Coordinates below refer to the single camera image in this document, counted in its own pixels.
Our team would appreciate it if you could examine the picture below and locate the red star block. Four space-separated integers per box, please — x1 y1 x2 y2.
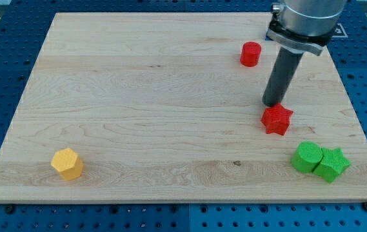
261 102 293 135

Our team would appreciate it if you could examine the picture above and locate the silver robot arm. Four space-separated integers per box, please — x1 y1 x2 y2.
266 0 347 56

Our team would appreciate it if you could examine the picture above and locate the green star block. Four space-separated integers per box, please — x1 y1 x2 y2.
313 148 352 183

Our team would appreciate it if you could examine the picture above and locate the wooden board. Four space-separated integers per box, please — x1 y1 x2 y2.
0 13 367 204

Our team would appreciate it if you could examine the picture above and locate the red cylinder block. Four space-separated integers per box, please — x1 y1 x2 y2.
240 41 262 67

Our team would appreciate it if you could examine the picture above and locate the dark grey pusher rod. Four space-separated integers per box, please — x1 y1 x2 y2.
262 47 303 107

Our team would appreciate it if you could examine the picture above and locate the yellow hexagon block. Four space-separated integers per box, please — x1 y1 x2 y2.
51 148 84 181

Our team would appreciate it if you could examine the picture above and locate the green cylinder block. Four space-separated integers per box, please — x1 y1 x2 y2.
291 141 323 173

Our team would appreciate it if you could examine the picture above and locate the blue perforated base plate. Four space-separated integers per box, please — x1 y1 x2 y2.
0 0 367 231

